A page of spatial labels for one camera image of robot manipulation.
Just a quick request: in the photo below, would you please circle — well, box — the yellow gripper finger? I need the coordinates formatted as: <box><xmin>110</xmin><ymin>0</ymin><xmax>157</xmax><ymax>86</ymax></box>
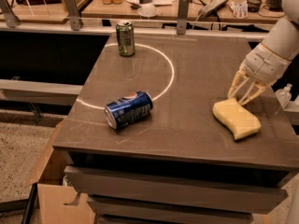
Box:
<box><xmin>238</xmin><ymin>81</ymin><xmax>269</xmax><ymax>105</ymax></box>
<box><xmin>227</xmin><ymin>64</ymin><xmax>249</xmax><ymax>98</ymax></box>

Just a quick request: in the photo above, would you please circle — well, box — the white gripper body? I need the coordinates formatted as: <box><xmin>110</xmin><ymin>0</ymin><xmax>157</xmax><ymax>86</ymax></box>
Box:
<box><xmin>242</xmin><ymin>43</ymin><xmax>291</xmax><ymax>85</ymax></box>

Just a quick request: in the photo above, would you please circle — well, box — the yellow sponge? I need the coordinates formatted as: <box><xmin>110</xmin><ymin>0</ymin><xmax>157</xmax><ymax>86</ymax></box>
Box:
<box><xmin>212</xmin><ymin>98</ymin><xmax>261</xmax><ymax>140</ymax></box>

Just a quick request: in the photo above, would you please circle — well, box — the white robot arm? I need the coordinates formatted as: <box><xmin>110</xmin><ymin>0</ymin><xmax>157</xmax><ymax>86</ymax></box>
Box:
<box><xmin>228</xmin><ymin>0</ymin><xmax>299</xmax><ymax>105</ymax></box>

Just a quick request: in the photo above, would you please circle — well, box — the blue pepsi can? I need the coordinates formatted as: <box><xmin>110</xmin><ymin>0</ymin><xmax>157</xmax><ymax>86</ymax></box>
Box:
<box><xmin>104</xmin><ymin>91</ymin><xmax>153</xmax><ymax>129</ymax></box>

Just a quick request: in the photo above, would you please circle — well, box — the green soda can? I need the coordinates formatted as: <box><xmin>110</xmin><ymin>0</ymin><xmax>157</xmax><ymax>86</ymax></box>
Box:
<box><xmin>116</xmin><ymin>21</ymin><xmax>135</xmax><ymax>57</ymax></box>

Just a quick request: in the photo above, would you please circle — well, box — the clear plastic bottle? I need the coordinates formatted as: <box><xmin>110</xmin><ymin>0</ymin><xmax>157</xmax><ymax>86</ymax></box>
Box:
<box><xmin>275</xmin><ymin>83</ymin><xmax>292</xmax><ymax>108</ymax></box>

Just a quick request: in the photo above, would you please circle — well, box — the black round container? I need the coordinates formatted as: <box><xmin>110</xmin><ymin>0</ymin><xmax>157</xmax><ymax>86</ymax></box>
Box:
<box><xmin>247</xmin><ymin>0</ymin><xmax>263</xmax><ymax>13</ymax></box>

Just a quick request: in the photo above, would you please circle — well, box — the white printed cup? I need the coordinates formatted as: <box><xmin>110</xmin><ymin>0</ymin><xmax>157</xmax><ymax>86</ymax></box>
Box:
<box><xmin>230</xmin><ymin>1</ymin><xmax>248</xmax><ymax>19</ymax></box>

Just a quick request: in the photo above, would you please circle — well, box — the white power strip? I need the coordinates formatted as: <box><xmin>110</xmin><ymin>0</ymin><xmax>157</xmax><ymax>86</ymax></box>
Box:
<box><xmin>198</xmin><ymin>0</ymin><xmax>229</xmax><ymax>19</ymax></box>

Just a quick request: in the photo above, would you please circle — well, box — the grey drawer cabinet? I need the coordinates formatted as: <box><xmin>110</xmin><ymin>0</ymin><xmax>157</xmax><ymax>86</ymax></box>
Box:
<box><xmin>54</xmin><ymin>35</ymin><xmax>299</xmax><ymax>224</ymax></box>

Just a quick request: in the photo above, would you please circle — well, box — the white bowl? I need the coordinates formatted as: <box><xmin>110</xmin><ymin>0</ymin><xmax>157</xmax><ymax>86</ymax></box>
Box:
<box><xmin>137</xmin><ymin>4</ymin><xmax>158</xmax><ymax>18</ymax></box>

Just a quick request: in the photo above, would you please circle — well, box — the cardboard box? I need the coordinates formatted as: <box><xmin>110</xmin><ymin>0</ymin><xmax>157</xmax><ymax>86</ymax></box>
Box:
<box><xmin>24</xmin><ymin>121</ymin><xmax>95</xmax><ymax>224</ymax></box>

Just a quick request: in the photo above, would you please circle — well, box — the metal railing post right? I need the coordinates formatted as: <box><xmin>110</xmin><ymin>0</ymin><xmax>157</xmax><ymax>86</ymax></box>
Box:
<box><xmin>177</xmin><ymin>0</ymin><xmax>190</xmax><ymax>35</ymax></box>

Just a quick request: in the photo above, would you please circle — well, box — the metal railing post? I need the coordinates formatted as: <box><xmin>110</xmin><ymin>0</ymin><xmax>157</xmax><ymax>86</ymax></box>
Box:
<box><xmin>177</xmin><ymin>0</ymin><xmax>190</xmax><ymax>35</ymax></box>
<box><xmin>0</xmin><ymin>0</ymin><xmax>20</xmax><ymax>28</ymax></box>
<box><xmin>64</xmin><ymin>0</ymin><xmax>82</xmax><ymax>31</ymax></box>

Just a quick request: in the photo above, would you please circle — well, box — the metal railing post middle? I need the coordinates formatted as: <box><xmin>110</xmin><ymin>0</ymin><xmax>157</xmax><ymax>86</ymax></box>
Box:
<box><xmin>64</xmin><ymin>0</ymin><xmax>82</xmax><ymax>31</ymax></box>

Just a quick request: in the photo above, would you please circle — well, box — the metal railing post left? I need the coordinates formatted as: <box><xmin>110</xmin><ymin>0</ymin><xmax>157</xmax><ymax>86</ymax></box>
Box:
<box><xmin>0</xmin><ymin>0</ymin><xmax>20</xmax><ymax>28</ymax></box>

